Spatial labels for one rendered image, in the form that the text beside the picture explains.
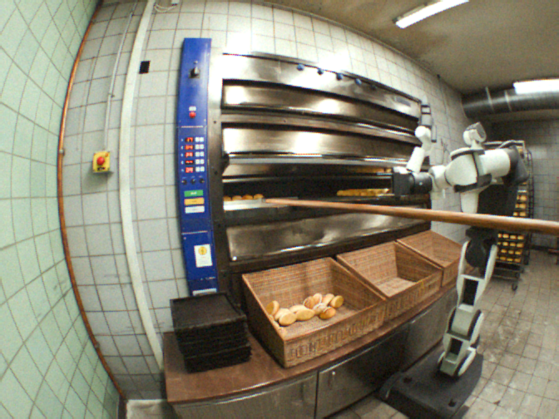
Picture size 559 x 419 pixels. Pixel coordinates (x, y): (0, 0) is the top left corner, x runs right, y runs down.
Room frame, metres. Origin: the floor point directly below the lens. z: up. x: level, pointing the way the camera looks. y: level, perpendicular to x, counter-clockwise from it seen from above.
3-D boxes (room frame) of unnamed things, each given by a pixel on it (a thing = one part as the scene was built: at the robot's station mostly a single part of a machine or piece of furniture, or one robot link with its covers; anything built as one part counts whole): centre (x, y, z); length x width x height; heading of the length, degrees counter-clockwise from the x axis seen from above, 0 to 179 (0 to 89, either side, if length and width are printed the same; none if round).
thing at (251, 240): (1.55, -0.55, 1.02); 1.79 x 0.11 x 0.19; 114
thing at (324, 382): (1.24, -0.57, 0.29); 2.42 x 0.56 x 0.58; 114
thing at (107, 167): (0.89, 0.80, 1.46); 0.10 x 0.07 x 0.10; 114
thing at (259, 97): (1.55, -0.55, 1.80); 1.79 x 0.11 x 0.19; 114
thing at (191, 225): (1.97, 0.79, 1.07); 1.93 x 0.16 x 2.15; 24
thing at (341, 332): (1.07, -0.14, 0.72); 0.56 x 0.49 x 0.28; 115
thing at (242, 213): (1.57, -0.54, 1.16); 1.80 x 0.06 x 0.04; 114
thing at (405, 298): (1.32, -0.68, 0.72); 0.56 x 0.49 x 0.28; 113
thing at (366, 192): (2.19, -0.90, 1.21); 0.61 x 0.48 x 0.06; 24
